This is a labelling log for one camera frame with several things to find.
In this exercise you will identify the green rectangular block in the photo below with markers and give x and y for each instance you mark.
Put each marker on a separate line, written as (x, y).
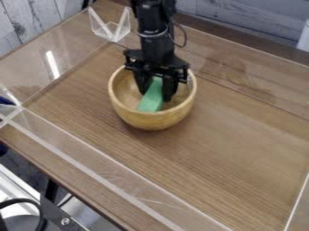
(151, 97)

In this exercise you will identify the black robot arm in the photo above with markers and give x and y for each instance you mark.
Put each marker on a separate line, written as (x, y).
(155, 17)

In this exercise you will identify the clear acrylic enclosure wall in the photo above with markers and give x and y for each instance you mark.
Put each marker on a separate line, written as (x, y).
(226, 171)

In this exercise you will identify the black metal bracket with screw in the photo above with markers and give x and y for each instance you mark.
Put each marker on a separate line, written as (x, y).
(56, 219)

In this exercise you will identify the brown wooden bowl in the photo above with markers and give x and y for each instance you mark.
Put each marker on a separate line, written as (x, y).
(125, 100)

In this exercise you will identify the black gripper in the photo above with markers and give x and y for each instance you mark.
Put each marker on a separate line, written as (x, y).
(155, 58)

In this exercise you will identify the black table leg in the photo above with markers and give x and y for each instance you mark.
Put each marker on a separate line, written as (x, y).
(50, 191)

